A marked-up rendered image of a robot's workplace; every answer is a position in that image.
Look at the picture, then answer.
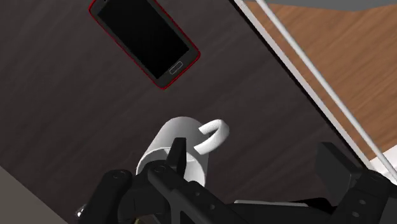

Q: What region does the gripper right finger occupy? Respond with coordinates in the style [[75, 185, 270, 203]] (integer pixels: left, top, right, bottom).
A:
[[316, 141, 397, 224]]

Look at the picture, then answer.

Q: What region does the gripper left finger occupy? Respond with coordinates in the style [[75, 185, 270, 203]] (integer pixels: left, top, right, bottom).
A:
[[76, 136, 246, 224]]

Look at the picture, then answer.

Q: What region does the white mug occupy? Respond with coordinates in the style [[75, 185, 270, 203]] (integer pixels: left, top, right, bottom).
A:
[[135, 116, 230, 188]]

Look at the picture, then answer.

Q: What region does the dark wooden table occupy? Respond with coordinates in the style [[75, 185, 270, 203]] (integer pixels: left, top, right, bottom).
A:
[[0, 0, 397, 224]]

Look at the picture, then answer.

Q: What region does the black phone with red edge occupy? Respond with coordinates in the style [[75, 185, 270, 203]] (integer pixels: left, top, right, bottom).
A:
[[88, 0, 202, 91]]

